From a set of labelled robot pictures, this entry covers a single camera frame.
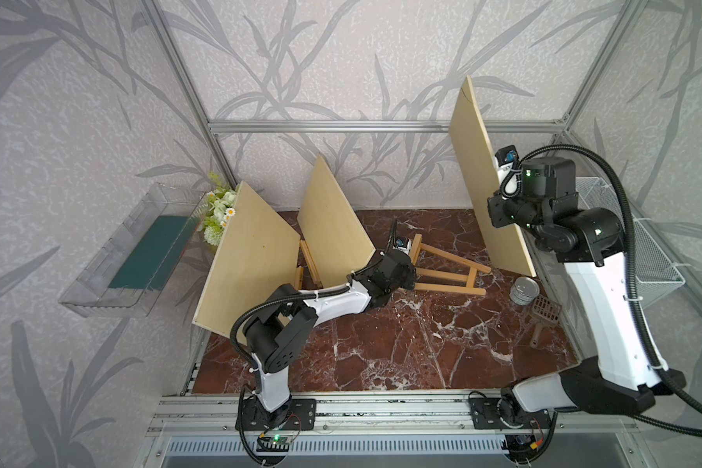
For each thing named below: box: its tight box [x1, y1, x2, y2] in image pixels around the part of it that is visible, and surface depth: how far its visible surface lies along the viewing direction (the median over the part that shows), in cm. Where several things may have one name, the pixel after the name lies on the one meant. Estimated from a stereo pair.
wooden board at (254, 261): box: [192, 181, 302, 339], surface depth 81 cm
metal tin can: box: [508, 275, 541, 307], surface depth 93 cm
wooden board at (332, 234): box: [297, 154, 377, 289], surface depth 86 cm
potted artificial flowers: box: [202, 170, 240, 247], surface depth 80 cm
